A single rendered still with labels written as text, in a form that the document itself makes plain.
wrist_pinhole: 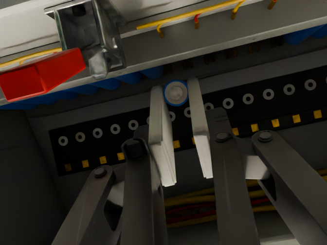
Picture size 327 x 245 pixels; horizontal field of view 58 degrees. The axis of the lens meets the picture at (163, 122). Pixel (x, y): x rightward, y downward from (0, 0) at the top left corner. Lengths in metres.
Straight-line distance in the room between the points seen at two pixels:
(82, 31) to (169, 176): 0.09
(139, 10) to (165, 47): 0.03
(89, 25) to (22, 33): 0.03
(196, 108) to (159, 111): 0.02
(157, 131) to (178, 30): 0.06
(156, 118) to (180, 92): 0.04
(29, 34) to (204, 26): 0.09
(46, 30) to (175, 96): 0.09
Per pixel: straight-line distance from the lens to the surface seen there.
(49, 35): 0.18
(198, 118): 0.15
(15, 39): 0.18
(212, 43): 0.18
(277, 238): 0.19
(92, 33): 0.17
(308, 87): 0.33
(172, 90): 0.20
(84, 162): 0.34
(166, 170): 0.15
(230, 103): 0.31
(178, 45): 0.18
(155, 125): 0.16
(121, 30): 0.18
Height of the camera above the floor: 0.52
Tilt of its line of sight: 17 degrees up
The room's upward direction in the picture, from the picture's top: 165 degrees clockwise
